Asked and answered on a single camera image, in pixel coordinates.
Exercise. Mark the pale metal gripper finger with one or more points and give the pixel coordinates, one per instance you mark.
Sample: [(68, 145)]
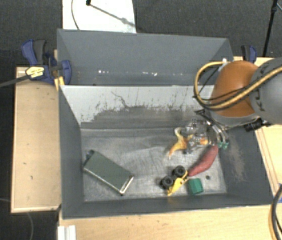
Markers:
[(190, 147), (187, 131)]

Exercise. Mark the yellow toy banana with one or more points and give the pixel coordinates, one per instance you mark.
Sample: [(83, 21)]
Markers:
[(178, 146)]

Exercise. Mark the red sweet potato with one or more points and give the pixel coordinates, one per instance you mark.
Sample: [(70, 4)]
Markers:
[(204, 162)]

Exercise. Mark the yellow toy truck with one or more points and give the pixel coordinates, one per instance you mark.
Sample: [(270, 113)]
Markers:
[(174, 181)]

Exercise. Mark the green cup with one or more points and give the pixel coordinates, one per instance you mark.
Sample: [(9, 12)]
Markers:
[(195, 186)]

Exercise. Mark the grey metal bin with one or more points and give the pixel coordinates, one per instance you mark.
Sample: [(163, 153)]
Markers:
[(120, 144)]

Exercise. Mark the dark green flat block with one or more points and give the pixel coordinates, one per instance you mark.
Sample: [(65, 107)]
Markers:
[(108, 171)]

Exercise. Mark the pale wood board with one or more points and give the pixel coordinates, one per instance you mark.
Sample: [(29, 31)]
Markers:
[(36, 144)]

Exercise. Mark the black cylinder on white bracket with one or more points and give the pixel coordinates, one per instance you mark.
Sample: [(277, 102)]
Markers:
[(254, 126)]

